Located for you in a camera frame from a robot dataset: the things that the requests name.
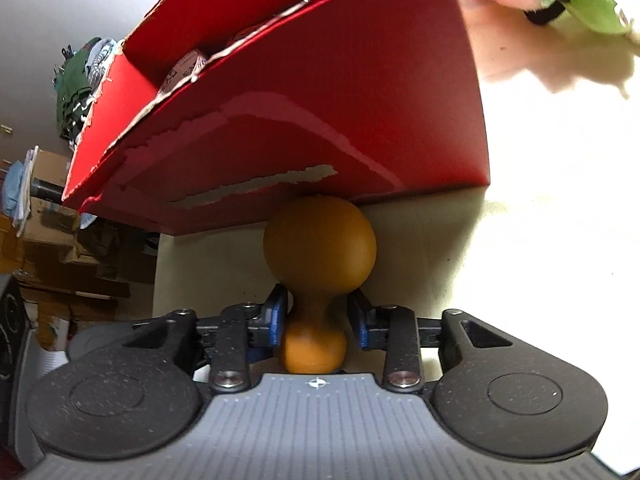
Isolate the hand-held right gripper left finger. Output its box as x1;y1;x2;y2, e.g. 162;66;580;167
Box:
130;284;289;394

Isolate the red cardboard box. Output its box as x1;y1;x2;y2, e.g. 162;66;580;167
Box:
61;0;492;236

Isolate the green clothes pile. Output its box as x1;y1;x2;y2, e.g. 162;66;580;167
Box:
52;36;123;141

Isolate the orange gourd-shaped wooden toy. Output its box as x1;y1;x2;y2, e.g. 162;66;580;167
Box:
263;196;378;375

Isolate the stack of cardboard boxes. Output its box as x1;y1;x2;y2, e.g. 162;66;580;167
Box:
20;150;158;301

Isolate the white patterned ball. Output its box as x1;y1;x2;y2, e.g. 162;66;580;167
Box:
159;50;208;97

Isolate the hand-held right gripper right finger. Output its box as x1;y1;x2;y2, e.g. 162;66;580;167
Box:
347;291;515;393

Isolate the light blue cloth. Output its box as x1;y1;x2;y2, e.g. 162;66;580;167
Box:
0;146;41;237

